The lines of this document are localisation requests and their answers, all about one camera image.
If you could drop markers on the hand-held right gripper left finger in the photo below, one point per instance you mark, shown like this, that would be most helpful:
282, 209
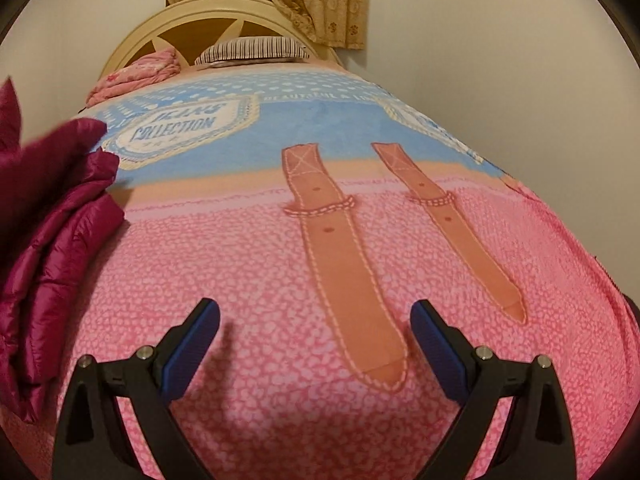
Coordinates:
192, 345

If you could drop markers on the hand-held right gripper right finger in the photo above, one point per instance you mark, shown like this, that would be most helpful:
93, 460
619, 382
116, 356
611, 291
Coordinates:
440, 350

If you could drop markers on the magenta quilted down jacket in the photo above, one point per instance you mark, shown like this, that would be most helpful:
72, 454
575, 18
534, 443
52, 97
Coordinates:
55, 240

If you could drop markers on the pink and blue printed blanket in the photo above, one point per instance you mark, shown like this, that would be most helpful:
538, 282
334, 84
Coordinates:
280, 270

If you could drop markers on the folded pink floral quilt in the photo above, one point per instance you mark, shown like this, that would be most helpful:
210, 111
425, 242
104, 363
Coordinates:
135, 77

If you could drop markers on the striped pillow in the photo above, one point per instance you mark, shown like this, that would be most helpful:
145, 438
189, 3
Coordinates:
250, 51

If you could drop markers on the cream wooden bed headboard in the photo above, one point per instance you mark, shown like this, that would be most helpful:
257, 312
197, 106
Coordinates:
200, 27

